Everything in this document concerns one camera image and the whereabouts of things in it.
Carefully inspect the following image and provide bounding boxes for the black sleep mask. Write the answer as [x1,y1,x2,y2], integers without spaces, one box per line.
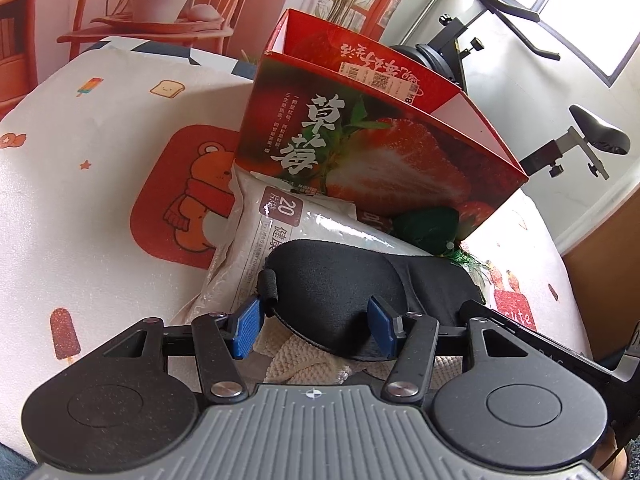
[257,239,486,361]

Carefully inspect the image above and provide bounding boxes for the black exercise bike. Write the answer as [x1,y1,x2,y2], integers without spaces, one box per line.
[387,0,632,181]

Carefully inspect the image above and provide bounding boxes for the white face mask packet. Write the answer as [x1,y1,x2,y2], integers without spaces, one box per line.
[172,167,436,326]

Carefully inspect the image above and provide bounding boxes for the window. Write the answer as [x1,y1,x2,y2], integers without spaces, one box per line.
[535,0,640,86]

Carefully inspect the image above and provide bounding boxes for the beige knitted cloth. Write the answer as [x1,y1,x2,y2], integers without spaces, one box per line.
[255,317,471,386]

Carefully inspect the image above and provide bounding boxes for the green fabric leaves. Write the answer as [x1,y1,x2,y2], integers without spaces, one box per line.
[392,206,493,281]

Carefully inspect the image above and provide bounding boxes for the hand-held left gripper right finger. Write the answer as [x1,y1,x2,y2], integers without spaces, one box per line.
[366,296,533,406]

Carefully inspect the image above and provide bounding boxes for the red strawberry cardboard box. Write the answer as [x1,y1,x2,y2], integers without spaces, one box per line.
[235,8,530,241]

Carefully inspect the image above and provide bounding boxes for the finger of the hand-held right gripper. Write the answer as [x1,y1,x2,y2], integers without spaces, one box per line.
[460,300,543,346]

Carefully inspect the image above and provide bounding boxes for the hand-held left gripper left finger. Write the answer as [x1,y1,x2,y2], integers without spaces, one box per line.
[102,295,266,406]

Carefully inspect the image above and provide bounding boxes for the brown wooden board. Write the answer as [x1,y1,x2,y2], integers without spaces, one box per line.
[562,200,640,361]

